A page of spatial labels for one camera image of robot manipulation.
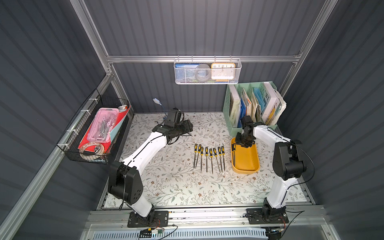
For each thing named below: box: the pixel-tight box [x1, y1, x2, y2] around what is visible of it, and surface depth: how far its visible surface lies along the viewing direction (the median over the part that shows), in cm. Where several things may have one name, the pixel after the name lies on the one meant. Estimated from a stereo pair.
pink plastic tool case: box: [87, 107, 120, 143], surface depth 74 cm
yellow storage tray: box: [230, 137, 260, 175], surface depth 96 cm
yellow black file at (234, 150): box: [233, 143, 236, 167], surface depth 100 cm
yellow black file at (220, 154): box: [218, 146, 223, 173], surface depth 100 cm
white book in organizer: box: [262, 81, 282, 125], surface depth 101 cm
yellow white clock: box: [211, 62, 236, 80], surface depth 90 cm
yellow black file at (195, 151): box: [193, 143, 198, 169], surface depth 101 cm
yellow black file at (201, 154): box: [200, 146, 204, 172], surface depth 99 cm
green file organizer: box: [222, 81, 287, 137], surface depth 100 cm
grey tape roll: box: [195, 63, 211, 82], surface depth 90 cm
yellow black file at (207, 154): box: [205, 146, 209, 173], surface depth 99 cm
